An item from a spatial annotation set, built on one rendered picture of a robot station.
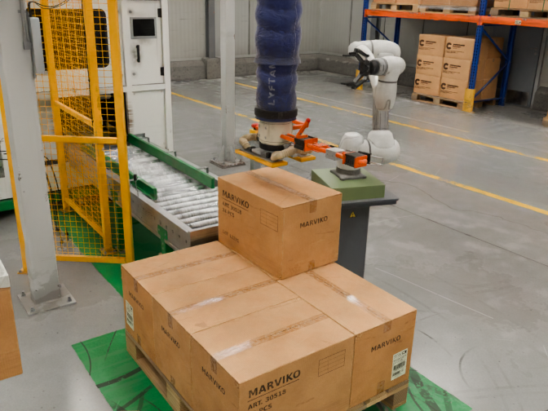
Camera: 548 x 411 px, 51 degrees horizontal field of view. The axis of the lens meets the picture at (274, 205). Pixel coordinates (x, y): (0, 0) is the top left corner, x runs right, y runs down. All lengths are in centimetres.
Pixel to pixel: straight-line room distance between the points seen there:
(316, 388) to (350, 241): 142
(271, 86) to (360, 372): 143
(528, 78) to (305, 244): 914
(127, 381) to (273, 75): 175
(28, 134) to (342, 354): 220
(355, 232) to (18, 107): 216
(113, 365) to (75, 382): 22
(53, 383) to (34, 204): 110
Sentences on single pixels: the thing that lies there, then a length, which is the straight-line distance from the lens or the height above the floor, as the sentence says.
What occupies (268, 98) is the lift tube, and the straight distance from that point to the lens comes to 295.
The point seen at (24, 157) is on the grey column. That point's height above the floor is 99.
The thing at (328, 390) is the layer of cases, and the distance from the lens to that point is 266.
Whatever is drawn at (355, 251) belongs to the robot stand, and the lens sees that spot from 384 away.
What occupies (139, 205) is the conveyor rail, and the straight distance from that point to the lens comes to 407.
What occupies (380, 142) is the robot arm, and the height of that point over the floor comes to 107.
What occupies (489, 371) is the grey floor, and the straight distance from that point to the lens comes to 353.
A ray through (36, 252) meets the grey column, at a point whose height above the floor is 38.
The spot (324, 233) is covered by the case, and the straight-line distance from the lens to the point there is 309.
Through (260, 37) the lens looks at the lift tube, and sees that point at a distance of 293.
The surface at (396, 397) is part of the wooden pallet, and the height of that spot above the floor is 7.
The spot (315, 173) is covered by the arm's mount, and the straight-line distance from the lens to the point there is 373.
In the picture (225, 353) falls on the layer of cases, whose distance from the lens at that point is 246.
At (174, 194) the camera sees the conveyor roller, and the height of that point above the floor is 53.
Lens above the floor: 195
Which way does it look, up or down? 21 degrees down
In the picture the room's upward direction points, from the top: 1 degrees clockwise
